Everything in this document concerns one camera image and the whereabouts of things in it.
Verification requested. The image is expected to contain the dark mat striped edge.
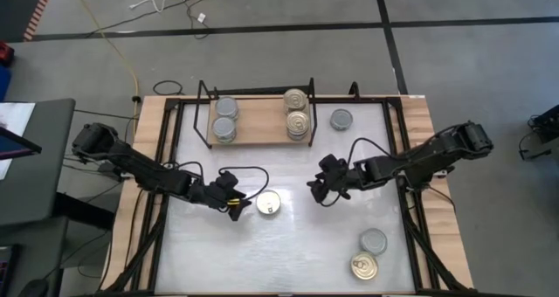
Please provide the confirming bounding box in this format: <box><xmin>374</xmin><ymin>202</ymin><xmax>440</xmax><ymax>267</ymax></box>
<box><xmin>0</xmin><ymin>0</ymin><xmax>56</xmax><ymax>43</ymax></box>

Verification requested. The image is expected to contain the black equipment with cables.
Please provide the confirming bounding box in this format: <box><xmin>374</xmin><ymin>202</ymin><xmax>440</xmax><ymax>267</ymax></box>
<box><xmin>517</xmin><ymin>104</ymin><xmax>559</xmax><ymax>162</ymax></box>

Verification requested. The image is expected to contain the black metal table frame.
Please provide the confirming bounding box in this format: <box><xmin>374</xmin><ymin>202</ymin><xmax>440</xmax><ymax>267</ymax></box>
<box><xmin>99</xmin><ymin>81</ymin><xmax>475</xmax><ymax>297</ymax></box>

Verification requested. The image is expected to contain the dark desk monitor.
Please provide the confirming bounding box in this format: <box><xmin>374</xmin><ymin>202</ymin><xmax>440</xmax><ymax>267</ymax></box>
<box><xmin>0</xmin><ymin>126</ymin><xmax>43</xmax><ymax>161</ymax></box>

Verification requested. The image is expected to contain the black desk base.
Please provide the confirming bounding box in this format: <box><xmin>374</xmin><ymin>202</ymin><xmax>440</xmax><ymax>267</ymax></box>
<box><xmin>52</xmin><ymin>191</ymin><xmax>115</xmax><ymax>231</ymax></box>

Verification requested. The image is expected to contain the yellow cable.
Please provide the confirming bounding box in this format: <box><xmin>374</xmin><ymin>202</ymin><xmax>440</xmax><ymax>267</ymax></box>
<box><xmin>67</xmin><ymin>0</ymin><xmax>141</xmax><ymax>98</ymax></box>

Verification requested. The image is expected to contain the white cable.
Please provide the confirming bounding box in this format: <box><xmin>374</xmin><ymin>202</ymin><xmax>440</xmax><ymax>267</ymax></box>
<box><xmin>128</xmin><ymin>0</ymin><xmax>189</xmax><ymax>13</ymax></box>

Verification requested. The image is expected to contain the dark keyboard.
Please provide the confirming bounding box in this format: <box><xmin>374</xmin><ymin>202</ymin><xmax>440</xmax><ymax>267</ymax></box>
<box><xmin>0</xmin><ymin>243</ymin><xmax>21</xmax><ymax>297</ymax></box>

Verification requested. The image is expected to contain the red object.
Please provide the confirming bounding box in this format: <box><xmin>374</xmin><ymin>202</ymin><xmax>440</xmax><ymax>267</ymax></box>
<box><xmin>0</xmin><ymin>41</ymin><xmax>15</xmax><ymax>66</ymax></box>

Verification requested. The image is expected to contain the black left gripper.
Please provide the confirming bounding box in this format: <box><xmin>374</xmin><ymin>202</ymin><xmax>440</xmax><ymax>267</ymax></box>
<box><xmin>191</xmin><ymin>181</ymin><xmax>254</xmax><ymax>223</ymax></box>

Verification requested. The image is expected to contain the blue object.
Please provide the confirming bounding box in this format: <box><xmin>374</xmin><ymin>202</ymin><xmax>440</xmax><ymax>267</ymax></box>
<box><xmin>0</xmin><ymin>66</ymin><xmax>12</xmax><ymax>101</ymax></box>

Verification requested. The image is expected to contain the wooden shelf black metal frame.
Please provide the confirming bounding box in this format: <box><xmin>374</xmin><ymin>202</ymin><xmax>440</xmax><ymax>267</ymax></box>
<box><xmin>193</xmin><ymin>77</ymin><xmax>318</xmax><ymax>150</ymax></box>

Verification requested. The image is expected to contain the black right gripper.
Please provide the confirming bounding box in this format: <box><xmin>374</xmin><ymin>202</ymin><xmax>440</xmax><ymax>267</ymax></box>
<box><xmin>306</xmin><ymin>169</ymin><xmax>363</xmax><ymax>204</ymax></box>

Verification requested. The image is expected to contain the grey desk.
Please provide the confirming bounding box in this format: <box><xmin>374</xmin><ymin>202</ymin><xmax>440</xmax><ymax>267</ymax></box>
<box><xmin>0</xmin><ymin>98</ymin><xmax>76</xmax><ymax>228</ymax></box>

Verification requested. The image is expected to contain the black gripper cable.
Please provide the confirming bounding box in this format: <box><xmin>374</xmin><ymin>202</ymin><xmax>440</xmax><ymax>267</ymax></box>
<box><xmin>321</xmin><ymin>137</ymin><xmax>394</xmax><ymax>209</ymax></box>
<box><xmin>174</xmin><ymin>160</ymin><xmax>271</xmax><ymax>202</ymax></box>

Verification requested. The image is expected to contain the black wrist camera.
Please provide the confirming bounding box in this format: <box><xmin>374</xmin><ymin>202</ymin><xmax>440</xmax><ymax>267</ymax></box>
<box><xmin>217</xmin><ymin>169</ymin><xmax>239</xmax><ymax>191</ymax></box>
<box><xmin>318</xmin><ymin>154</ymin><xmax>349</xmax><ymax>176</ymax></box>

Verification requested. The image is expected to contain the white paper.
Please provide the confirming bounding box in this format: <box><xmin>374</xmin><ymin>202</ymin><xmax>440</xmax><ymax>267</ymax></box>
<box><xmin>0</xmin><ymin>101</ymin><xmax>36</xmax><ymax>180</ymax></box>

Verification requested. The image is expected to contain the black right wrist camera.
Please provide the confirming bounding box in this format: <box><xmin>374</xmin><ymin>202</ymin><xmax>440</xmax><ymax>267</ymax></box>
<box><xmin>318</xmin><ymin>154</ymin><xmax>349</xmax><ymax>176</ymax></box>

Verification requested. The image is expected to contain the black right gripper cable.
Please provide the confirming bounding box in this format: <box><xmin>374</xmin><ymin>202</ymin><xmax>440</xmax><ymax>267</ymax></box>
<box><xmin>321</xmin><ymin>137</ymin><xmax>394</xmax><ymax>209</ymax></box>

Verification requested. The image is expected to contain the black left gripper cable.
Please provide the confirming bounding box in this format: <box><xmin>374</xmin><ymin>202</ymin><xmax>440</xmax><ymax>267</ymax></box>
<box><xmin>174</xmin><ymin>160</ymin><xmax>271</xmax><ymax>202</ymax></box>

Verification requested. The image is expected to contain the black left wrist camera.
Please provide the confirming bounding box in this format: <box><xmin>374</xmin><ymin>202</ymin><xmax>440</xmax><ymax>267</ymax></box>
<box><xmin>217</xmin><ymin>169</ymin><xmax>239</xmax><ymax>191</ymax></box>

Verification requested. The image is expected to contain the long black cable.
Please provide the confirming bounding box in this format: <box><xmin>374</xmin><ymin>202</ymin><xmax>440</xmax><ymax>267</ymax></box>
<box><xmin>85</xmin><ymin>0</ymin><xmax>219</xmax><ymax>40</ymax></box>

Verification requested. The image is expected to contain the coiled black cable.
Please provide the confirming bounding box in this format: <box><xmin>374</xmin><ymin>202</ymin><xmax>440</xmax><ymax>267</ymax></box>
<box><xmin>152</xmin><ymin>79</ymin><xmax>184</xmax><ymax>97</ymax></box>

